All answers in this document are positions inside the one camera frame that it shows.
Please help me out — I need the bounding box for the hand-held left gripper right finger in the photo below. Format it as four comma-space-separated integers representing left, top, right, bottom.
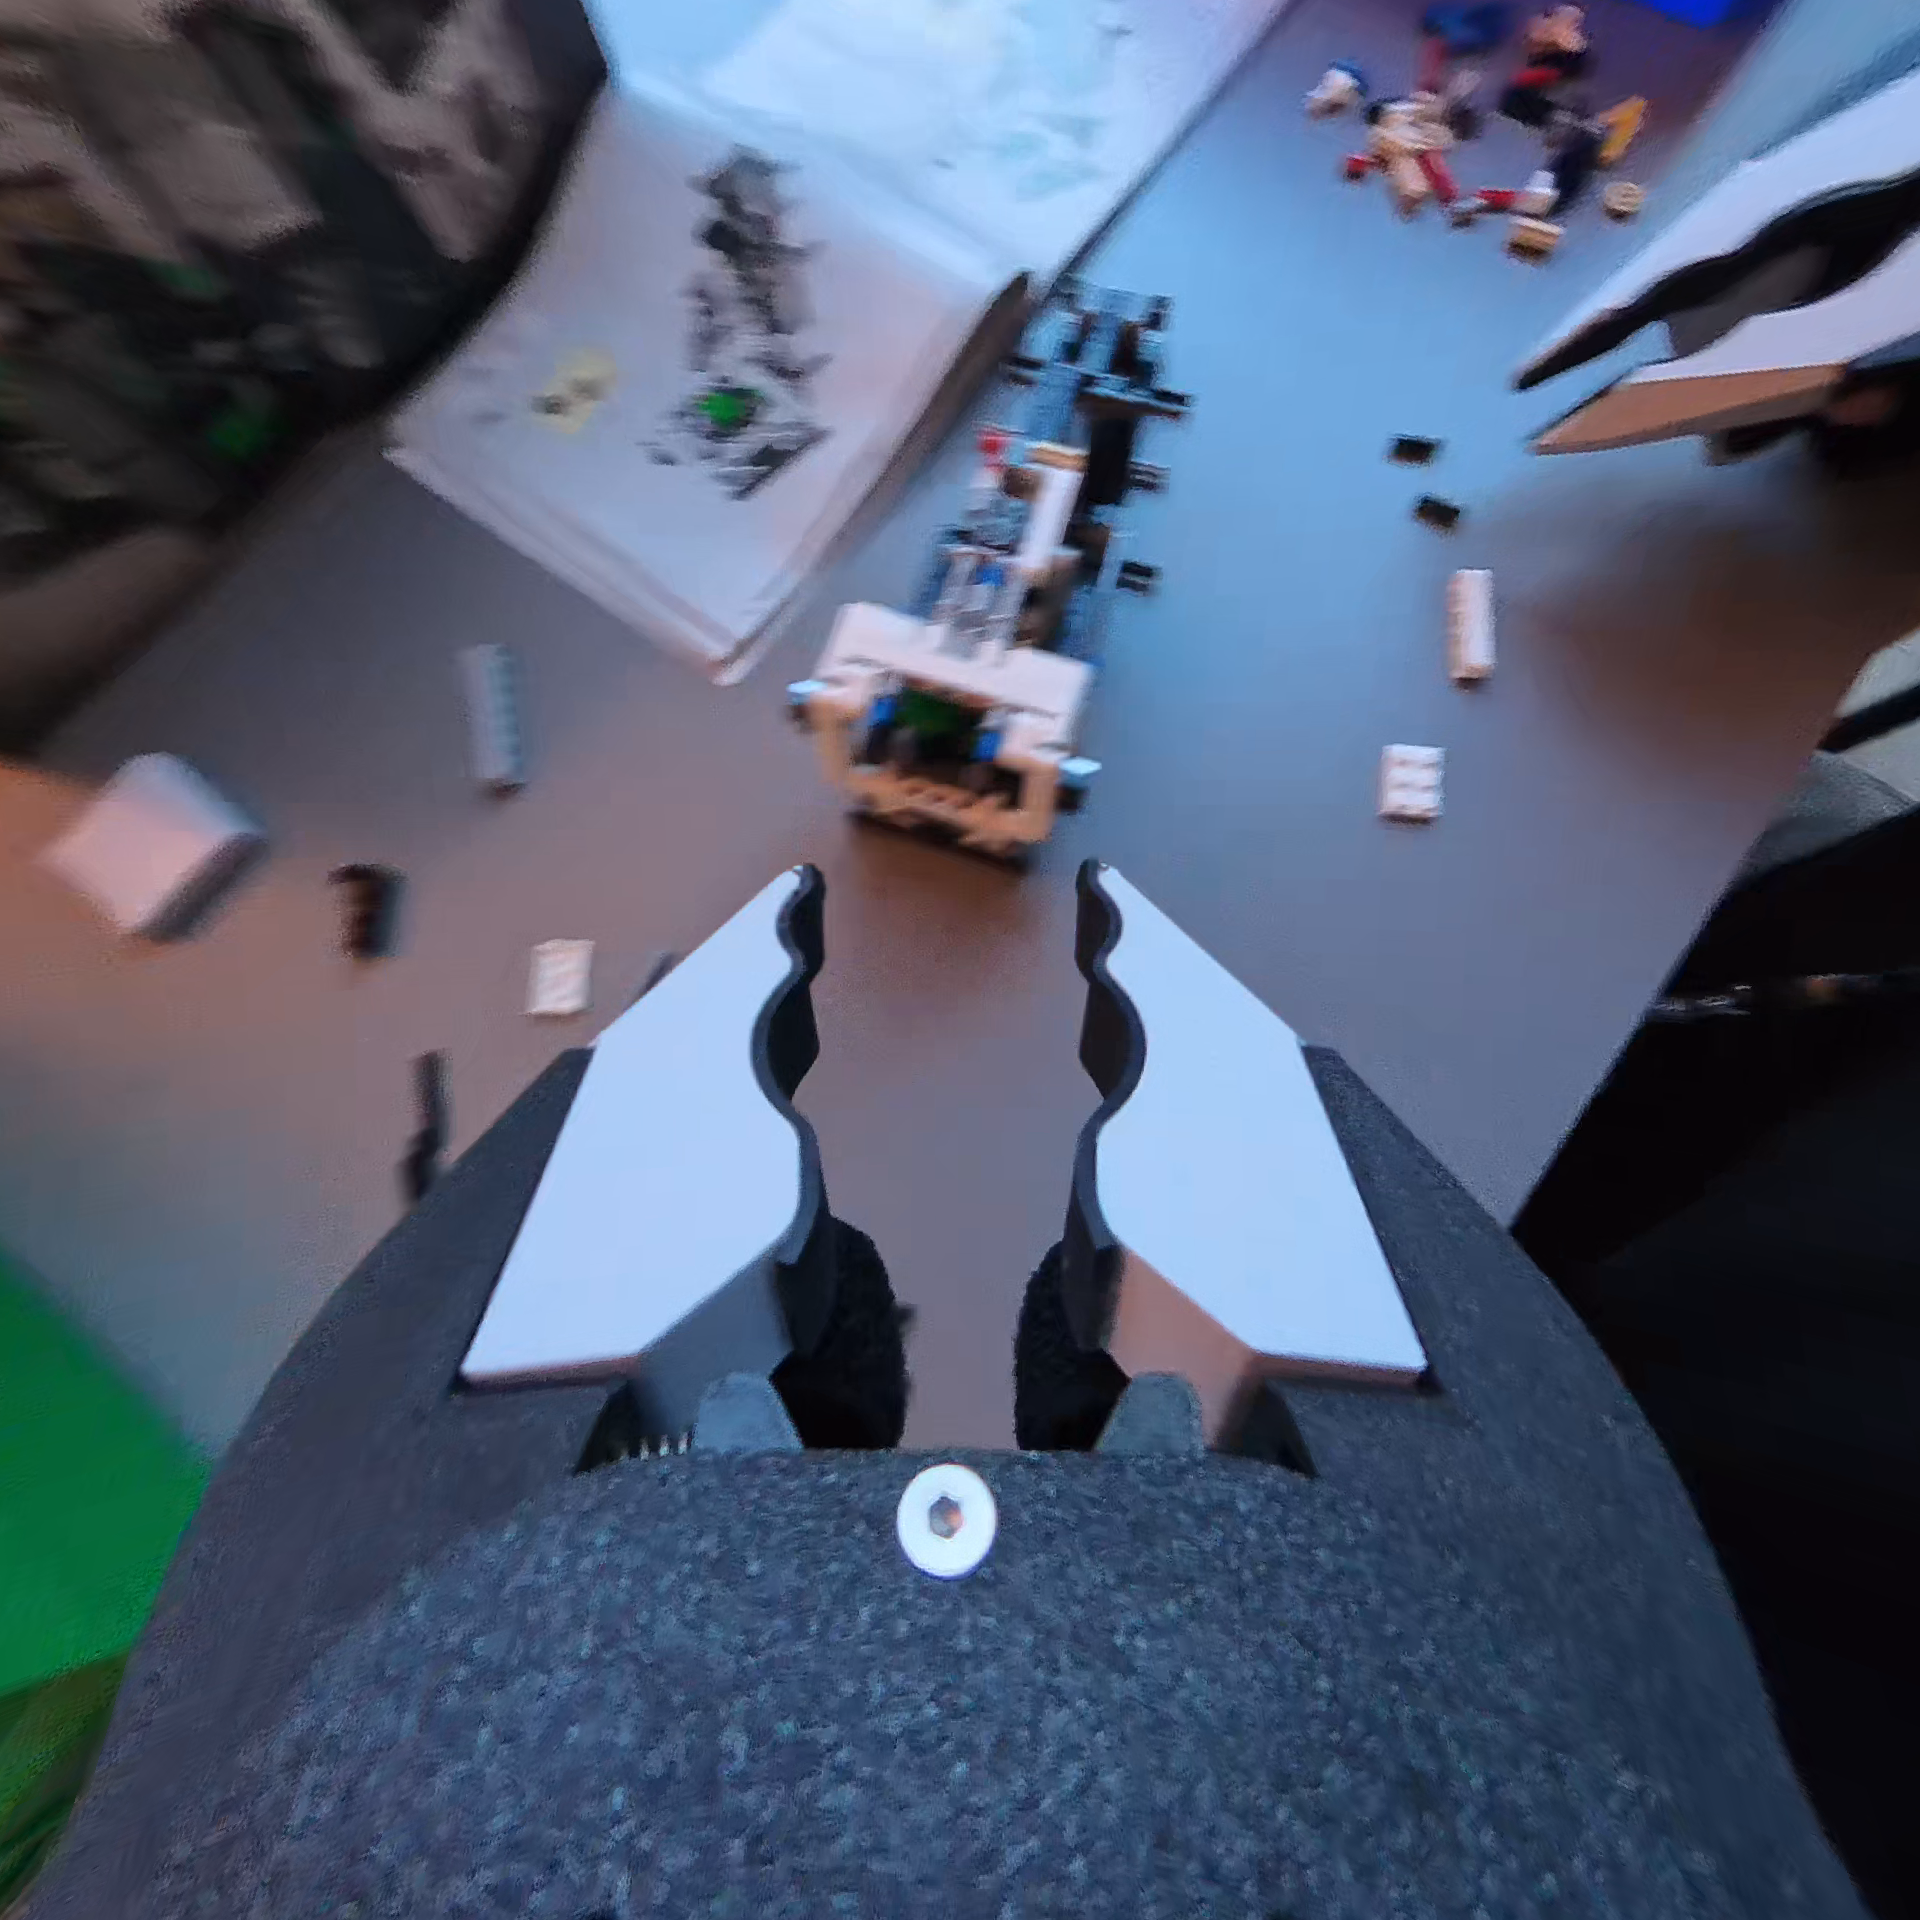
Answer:
1064, 859, 1432, 1394

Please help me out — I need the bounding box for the partly built lego truck model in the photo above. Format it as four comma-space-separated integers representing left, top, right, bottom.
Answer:
786, 277, 1193, 873

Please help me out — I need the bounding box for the grey lego beam with holes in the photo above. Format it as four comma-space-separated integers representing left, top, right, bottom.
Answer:
457, 643, 530, 793

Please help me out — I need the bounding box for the pile of small colourful lego pieces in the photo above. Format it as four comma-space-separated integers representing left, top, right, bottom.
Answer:
1306, 0, 1652, 265

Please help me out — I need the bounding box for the green plastic bin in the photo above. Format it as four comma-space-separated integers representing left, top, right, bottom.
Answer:
0, 1246, 213, 1862

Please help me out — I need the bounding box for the long thin black lego piece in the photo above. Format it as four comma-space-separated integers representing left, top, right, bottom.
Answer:
402, 1049, 452, 1202

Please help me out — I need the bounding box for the open lego instruction booklet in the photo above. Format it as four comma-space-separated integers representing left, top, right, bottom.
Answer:
381, 0, 1291, 682

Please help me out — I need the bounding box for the dark lego set box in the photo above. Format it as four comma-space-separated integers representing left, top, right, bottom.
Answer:
0, 0, 609, 751

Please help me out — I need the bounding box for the white lego panel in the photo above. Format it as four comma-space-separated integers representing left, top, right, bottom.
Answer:
45, 754, 269, 939

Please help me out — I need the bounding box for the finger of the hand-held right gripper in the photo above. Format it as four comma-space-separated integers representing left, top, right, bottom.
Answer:
1515, 66, 1920, 393
1528, 286, 1920, 466

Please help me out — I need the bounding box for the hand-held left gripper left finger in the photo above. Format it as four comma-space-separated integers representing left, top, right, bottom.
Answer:
457, 861, 835, 1389

